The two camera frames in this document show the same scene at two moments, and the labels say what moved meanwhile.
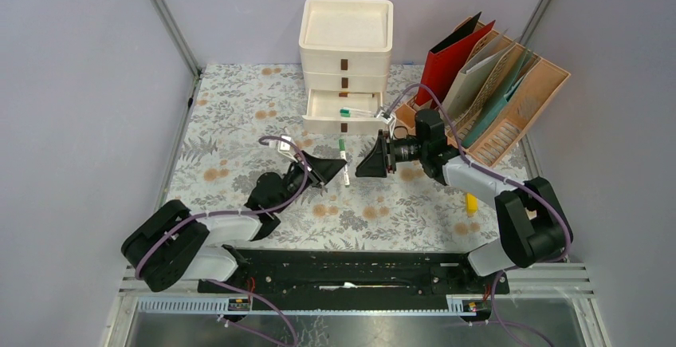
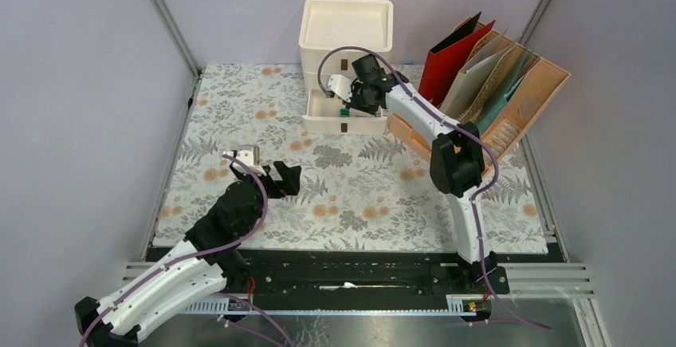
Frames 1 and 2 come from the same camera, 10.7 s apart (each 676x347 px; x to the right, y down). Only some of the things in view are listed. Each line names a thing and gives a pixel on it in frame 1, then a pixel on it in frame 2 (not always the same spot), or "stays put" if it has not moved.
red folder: [444, 65] stays put
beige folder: [475, 75] stays put
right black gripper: [375, 164] -> [355, 88]
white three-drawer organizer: [346, 46] stays put
